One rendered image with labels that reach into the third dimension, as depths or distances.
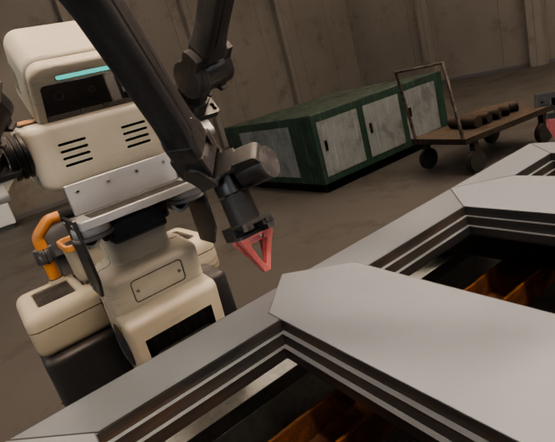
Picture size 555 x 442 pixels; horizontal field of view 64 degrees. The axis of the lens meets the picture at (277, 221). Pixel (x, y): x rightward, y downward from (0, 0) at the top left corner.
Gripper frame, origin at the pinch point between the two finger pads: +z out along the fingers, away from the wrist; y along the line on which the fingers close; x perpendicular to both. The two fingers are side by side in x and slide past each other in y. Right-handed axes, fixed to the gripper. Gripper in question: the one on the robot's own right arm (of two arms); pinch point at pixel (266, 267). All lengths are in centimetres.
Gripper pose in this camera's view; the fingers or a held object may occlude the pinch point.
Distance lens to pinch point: 81.8
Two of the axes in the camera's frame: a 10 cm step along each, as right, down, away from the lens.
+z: 4.0, 9.1, 0.9
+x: -7.9, 3.9, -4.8
